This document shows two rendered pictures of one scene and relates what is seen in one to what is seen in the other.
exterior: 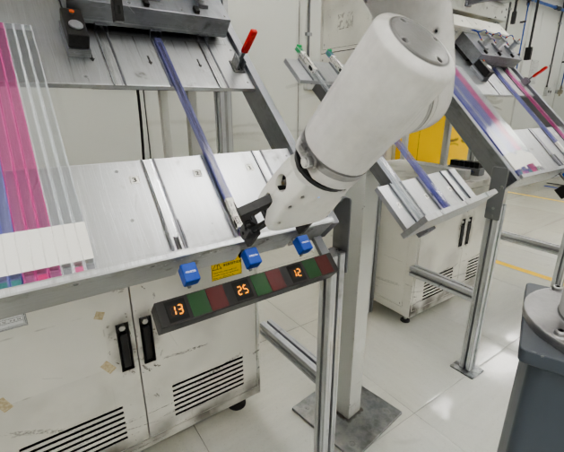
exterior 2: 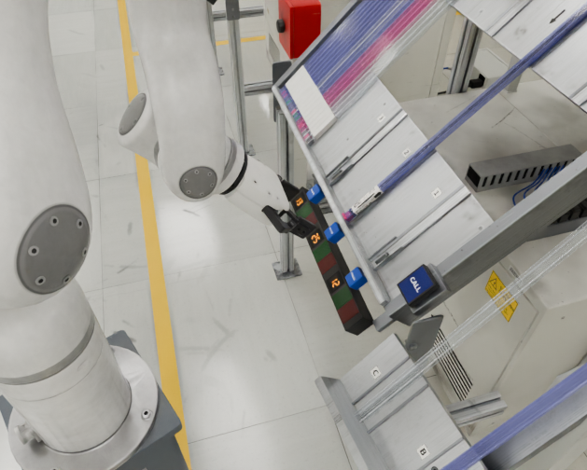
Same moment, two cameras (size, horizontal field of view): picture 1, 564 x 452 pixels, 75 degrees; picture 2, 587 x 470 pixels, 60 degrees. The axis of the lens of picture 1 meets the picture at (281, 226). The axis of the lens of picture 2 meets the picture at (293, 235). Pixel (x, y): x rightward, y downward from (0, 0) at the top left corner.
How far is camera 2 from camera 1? 100 cm
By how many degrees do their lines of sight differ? 89
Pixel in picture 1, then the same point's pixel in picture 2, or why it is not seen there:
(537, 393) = not seen: hidden behind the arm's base
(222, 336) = (468, 343)
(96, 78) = (483, 17)
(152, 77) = (524, 41)
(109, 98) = not seen: outside the picture
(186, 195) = (380, 158)
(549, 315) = (128, 368)
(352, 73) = not seen: hidden behind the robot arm
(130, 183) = (377, 117)
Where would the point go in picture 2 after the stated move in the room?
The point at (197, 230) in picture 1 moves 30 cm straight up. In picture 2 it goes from (350, 182) to (368, 20)
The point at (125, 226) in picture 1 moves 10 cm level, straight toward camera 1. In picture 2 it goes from (342, 139) to (291, 141)
